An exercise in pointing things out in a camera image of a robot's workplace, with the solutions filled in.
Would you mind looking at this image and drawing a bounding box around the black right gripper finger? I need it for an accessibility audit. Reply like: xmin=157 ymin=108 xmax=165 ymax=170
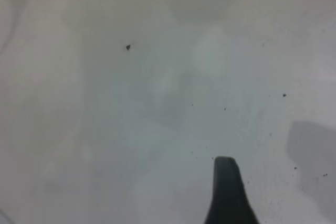
xmin=204 ymin=156 xmax=260 ymax=224

